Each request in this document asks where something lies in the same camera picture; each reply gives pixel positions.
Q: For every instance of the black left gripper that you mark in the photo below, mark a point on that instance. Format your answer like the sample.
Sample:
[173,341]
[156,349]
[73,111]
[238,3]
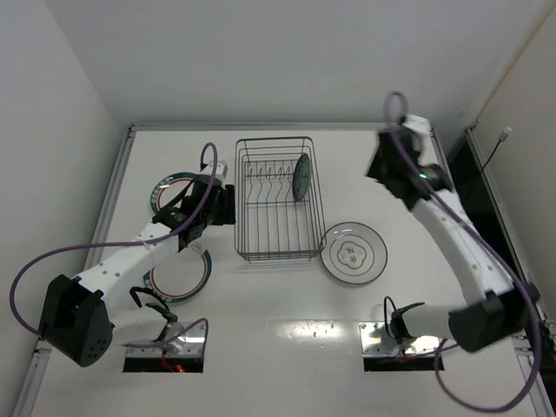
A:
[228,204]

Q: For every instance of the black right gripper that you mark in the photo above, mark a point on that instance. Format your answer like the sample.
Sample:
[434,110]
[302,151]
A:
[387,162]

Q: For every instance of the blue floral green plate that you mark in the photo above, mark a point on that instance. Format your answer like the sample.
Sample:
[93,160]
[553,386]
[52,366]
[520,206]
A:
[301,177]

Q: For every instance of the white plate teal rim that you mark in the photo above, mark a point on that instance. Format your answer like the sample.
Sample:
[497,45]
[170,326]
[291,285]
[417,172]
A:
[354,253]

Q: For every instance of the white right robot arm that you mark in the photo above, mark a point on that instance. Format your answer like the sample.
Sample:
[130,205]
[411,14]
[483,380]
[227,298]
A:
[497,305]

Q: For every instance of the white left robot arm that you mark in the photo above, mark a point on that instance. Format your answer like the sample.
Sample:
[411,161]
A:
[83,315]

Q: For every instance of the far green red rimmed plate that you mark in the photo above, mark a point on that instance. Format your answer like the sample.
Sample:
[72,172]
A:
[168,188]

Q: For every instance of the green red rimmed plate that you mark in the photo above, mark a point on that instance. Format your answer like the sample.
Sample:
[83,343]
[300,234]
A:
[168,188]
[182,277]

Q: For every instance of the near green red rimmed plate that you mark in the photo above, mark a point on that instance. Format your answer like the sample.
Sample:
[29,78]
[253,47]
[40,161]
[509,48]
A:
[182,277]

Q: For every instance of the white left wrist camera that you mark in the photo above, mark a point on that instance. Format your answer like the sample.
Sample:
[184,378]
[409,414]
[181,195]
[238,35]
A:
[220,168]

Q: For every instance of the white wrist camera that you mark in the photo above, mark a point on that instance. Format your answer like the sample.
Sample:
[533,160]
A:
[220,168]
[421,126]

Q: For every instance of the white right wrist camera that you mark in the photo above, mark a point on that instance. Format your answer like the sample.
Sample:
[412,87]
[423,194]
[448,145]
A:
[421,126]

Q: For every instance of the grey wire dish rack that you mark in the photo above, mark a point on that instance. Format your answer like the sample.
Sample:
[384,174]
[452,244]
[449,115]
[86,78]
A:
[270,224]

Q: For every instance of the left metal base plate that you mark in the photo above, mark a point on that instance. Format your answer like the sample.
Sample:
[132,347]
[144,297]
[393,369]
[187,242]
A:
[179,339]

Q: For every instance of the metal base plate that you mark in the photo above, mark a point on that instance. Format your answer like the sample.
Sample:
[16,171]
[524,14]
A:
[375,343]
[179,339]

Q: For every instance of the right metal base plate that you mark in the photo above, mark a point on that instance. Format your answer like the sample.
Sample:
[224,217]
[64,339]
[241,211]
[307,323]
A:
[375,343]

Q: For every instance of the aluminium table frame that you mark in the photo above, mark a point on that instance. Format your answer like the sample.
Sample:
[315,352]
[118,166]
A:
[284,338]

